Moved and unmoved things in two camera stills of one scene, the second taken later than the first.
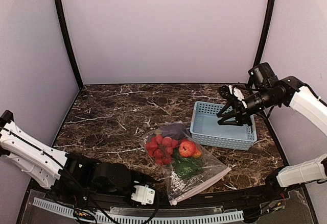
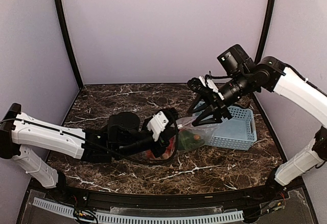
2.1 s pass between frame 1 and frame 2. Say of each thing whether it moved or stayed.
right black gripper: moved
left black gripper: moved
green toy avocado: moved
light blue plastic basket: stayed
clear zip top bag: moved
